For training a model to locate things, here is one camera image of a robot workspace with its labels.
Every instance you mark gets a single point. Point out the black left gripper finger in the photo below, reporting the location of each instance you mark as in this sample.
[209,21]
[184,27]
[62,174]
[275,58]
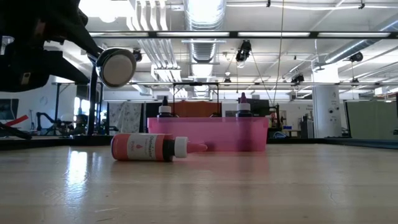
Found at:
[71,28]
[46,71]

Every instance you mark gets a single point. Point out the large black food coloring bottle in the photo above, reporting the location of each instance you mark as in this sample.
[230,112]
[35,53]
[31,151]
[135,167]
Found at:
[165,109]

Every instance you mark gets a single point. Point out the large purple food coloring bottle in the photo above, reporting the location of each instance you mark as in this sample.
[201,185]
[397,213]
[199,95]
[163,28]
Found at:
[243,107]

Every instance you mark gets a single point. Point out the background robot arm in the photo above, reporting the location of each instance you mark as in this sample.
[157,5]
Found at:
[46,119]

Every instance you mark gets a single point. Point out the white globe lamp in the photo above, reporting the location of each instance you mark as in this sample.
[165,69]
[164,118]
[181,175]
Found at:
[67,118]

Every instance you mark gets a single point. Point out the black desk lamp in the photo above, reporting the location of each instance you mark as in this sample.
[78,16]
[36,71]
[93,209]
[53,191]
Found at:
[116,67]

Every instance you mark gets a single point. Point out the patterned grey curtain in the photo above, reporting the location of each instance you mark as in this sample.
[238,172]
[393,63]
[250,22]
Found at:
[126,118]

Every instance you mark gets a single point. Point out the orange board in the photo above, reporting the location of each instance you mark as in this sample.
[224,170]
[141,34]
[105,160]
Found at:
[192,109]

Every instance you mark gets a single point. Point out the pink plastic bin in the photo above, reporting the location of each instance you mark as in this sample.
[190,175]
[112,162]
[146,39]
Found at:
[217,133]

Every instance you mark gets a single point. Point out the black monitor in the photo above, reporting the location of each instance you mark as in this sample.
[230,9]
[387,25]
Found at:
[261,107]

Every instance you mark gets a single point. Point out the grey cabinet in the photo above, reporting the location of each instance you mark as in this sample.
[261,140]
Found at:
[307,127]

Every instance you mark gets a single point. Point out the white round column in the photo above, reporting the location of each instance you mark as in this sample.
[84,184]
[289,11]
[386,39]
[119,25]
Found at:
[326,109]

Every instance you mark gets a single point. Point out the dark wall screen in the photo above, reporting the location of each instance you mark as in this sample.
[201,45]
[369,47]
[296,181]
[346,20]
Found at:
[9,109]

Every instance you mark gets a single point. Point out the black ceiling camera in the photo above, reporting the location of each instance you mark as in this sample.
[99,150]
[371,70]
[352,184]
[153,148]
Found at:
[137,55]
[244,49]
[356,57]
[298,78]

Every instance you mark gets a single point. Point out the silver ventilation duct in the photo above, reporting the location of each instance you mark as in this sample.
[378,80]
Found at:
[203,49]

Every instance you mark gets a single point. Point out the green partition wall panel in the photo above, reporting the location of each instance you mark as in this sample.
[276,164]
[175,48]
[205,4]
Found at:
[373,119]

